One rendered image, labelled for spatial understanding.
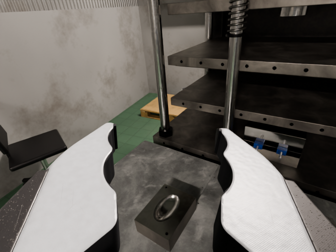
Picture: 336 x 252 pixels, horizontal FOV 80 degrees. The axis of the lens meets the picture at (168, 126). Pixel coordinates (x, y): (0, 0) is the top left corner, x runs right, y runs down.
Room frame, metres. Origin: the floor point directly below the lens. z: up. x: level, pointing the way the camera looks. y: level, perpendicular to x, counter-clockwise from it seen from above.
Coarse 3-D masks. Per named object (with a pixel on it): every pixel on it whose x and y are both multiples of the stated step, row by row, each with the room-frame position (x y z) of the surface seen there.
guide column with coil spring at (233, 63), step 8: (240, 0) 0.91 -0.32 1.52; (232, 8) 0.93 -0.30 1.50; (240, 8) 0.91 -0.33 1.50; (232, 16) 0.93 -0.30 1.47; (232, 32) 0.92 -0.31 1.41; (240, 32) 0.91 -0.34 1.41; (232, 40) 0.92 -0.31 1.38; (240, 40) 0.91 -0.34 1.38; (232, 48) 0.92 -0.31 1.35; (240, 48) 0.92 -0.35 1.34; (232, 56) 0.92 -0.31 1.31; (232, 64) 0.91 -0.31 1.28; (232, 72) 0.91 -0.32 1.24; (232, 80) 0.91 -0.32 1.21; (232, 88) 0.91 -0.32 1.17; (232, 96) 0.91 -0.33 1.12; (224, 104) 0.94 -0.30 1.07; (232, 104) 0.91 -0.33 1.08; (224, 112) 0.93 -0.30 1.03; (232, 112) 0.91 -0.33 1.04; (224, 120) 0.93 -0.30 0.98; (232, 120) 0.91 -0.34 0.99; (232, 128) 0.92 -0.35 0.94
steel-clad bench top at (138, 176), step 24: (144, 144) 1.04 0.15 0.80; (120, 168) 0.83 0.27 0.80; (144, 168) 0.82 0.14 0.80; (168, 168) 0.80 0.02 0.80; (192, 168) 0.78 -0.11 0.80; (216, 168) 0.77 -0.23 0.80; (120, 192) 0.67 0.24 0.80; (144, 192) 0.65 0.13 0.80; (192, 192) 0.63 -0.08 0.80; (216, 192) 0.62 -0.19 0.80; (120, 216) 0.54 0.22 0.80; (192, 216) 0.51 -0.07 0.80; (120, 240) 0.44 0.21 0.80; (144, 240) 0.43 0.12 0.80; (192, 240) 0.42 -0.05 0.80
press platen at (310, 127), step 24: (216, 72) 1.63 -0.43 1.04; (240, 72) 1.57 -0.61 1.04; (192, 96) 1.16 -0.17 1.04; (216, 96) 1.13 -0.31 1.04; (240, 96) 1.10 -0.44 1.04; (264, 96) 1.07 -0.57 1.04; (288, 96) 1.04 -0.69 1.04; (312, 96) 1.01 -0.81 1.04; (264, 120) 0.86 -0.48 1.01; (288, 120) 0.80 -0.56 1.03; (312, 120) 0.76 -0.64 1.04
